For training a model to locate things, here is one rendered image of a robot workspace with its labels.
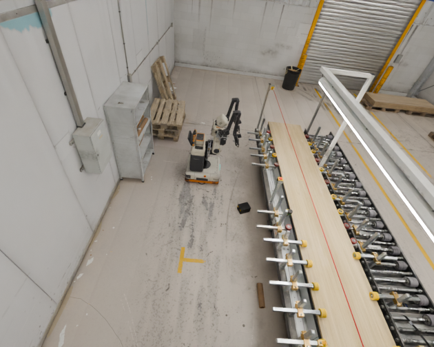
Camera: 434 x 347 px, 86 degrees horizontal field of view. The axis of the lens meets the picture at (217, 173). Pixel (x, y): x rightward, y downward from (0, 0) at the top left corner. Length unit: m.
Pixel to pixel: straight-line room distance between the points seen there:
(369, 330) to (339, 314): 0.29
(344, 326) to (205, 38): 9.02
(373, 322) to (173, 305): 2.23
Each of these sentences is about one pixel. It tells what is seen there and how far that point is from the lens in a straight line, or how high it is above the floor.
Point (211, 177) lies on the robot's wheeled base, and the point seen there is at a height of 0.22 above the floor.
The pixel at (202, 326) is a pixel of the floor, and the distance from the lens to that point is 3.44.
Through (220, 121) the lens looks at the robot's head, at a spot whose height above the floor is 1.34.
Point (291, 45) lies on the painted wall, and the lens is 10.06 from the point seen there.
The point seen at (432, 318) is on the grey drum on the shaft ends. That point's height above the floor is 0.86.
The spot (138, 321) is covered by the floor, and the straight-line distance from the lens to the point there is 3.48.
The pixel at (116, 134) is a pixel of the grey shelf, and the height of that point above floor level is 1.06.
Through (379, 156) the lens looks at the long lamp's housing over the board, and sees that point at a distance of 2.19.
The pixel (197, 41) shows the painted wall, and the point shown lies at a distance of 9.79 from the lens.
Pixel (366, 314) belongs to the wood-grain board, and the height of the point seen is 0.90.
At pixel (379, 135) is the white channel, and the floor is 2.45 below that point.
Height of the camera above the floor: 3.34
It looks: 43 degrees down
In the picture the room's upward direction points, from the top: 9 degrees clockwise
